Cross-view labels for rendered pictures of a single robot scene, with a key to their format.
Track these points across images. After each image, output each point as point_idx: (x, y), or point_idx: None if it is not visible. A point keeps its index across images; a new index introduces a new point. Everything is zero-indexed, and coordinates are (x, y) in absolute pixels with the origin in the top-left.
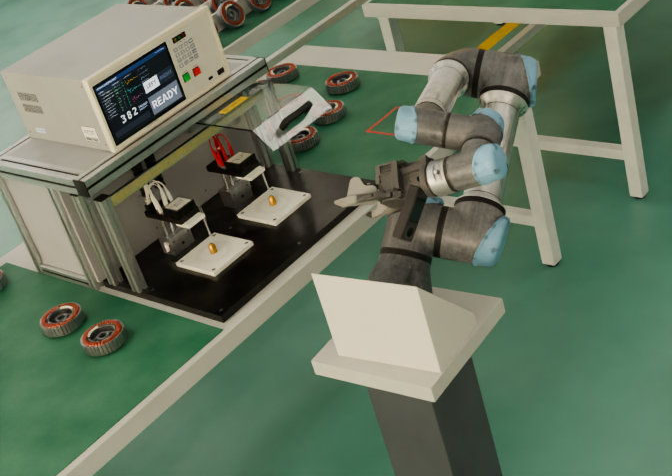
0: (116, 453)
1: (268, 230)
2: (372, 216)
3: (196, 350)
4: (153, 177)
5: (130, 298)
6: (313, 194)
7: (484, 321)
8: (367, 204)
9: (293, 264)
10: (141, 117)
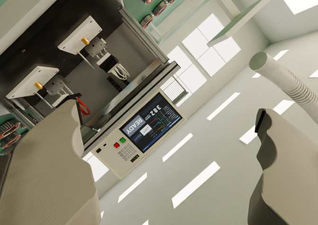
0: None
1: (43, 61)
2: (76, 107)
3: None
4: (134, 80)
5: (122, 4)
6: (3, 99)
7: None
8: (271, 176)
9: (27, 26)
10: (146, 111)
